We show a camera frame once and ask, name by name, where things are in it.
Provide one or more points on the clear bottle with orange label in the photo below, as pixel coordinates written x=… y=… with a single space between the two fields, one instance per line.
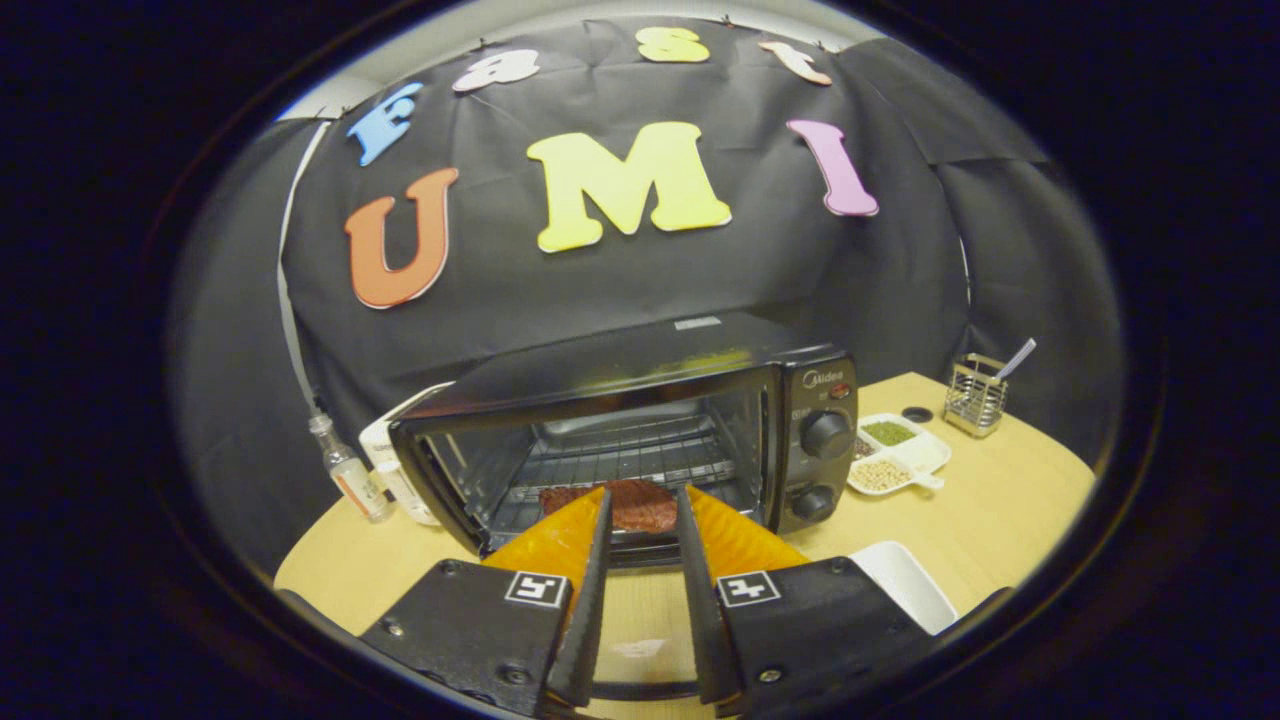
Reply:
x=350 y=480

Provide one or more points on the metal mesh utensil holder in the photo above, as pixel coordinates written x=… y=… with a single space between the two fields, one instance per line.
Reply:
x=972 y=400

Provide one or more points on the black toaster oven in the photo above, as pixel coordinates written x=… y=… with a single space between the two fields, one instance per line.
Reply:
x=640 y=360

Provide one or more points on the small black round lid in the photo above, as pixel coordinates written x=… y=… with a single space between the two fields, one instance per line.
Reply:
x=916 y=414

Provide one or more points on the white rectangular tray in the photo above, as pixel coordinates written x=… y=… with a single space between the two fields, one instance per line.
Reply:
x=910 y=585

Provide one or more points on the white divided bean dish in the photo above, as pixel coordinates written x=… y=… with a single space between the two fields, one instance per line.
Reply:
x=925 y=455

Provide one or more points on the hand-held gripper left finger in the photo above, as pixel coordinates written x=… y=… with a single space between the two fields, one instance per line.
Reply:
x=590 y=610

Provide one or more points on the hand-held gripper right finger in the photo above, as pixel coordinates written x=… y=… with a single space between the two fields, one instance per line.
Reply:
x=700 y=610

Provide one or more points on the black backdrop cloth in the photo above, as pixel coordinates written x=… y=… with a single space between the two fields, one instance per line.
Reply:
x=700 y=270

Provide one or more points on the red meat slice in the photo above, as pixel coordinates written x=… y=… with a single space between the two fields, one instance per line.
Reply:
x=640 y=505

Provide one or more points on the white toaster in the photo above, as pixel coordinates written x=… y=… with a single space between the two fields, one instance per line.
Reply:
x=385 y=460

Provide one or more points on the silver spoon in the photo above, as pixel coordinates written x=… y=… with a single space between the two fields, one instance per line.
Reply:
x=1018 y=358

